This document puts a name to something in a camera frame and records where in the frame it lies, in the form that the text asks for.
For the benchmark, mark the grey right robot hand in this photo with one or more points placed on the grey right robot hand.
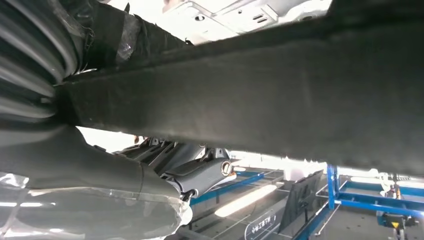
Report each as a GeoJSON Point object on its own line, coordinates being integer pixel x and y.
{"type": "Point", "coordinates": [82, 185]}

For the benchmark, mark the blue metal beam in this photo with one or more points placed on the blue metal beam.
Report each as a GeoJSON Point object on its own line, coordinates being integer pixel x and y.
{"type": "Point", "coordinates": [228, 187]}

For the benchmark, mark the black panel with white lettering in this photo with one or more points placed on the black panel with white lettering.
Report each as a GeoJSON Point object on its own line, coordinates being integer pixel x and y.
{"type": "Point", "coordinates": [261, 227]}

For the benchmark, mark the stamped sheet metal panel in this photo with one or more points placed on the stamped sheet metal panel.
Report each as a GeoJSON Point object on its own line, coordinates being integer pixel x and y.
{"type": "Point", "coordinates": [215, 20]}

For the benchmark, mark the black upright panel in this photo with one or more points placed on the black upright panel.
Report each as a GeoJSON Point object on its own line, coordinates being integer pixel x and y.
{"type": "Point", "coordinates": [301, 198]}

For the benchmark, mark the blue metal frame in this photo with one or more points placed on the blue metal frame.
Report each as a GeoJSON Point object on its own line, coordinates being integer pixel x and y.
{"type": "Point", "coordinates": [364, 198]}

